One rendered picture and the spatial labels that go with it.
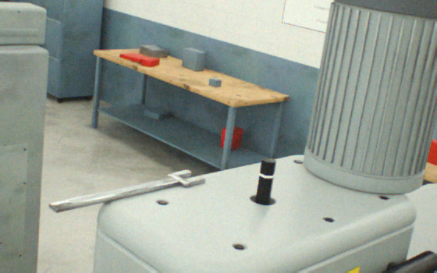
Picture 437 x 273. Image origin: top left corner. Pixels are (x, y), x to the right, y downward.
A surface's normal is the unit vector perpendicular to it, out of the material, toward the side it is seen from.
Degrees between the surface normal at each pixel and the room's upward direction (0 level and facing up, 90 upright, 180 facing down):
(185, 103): 90
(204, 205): 0
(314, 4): 90
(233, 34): 90
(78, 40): 90
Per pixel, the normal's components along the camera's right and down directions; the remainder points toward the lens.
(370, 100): -0.35, 0.22
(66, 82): 0.69, 0.29
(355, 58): -0.68, 0.12
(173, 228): 0.13, -0.95
